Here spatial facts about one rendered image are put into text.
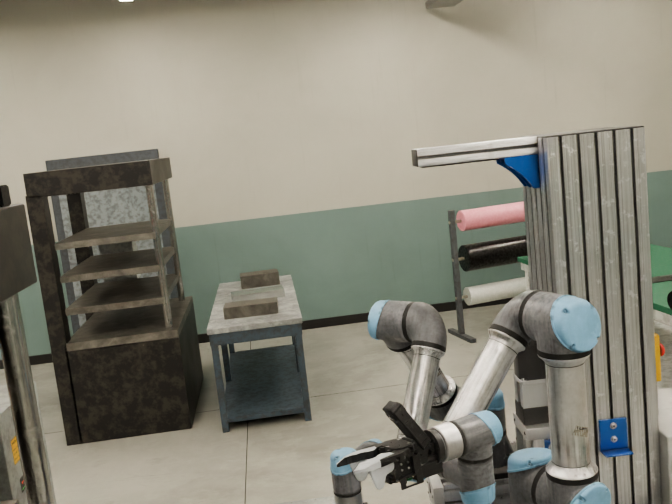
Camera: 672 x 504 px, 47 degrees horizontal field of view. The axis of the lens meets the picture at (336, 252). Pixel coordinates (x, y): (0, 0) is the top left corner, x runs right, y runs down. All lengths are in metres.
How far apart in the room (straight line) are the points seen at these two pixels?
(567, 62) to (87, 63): 5.16
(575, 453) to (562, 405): 0.11
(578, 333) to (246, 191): 6.87
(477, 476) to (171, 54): 7.20
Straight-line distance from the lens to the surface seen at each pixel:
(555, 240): 2.02
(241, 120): 8.38
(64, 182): 5.89
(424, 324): 2.12
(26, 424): 2.06
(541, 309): 1.76
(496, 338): 1.83
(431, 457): 1.63
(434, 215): 8.63
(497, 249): 7.62
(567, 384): 1.79
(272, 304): 5.89
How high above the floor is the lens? 2.08
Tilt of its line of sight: 9 degrees down
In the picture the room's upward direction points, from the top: 6 degrees counter-clockwise
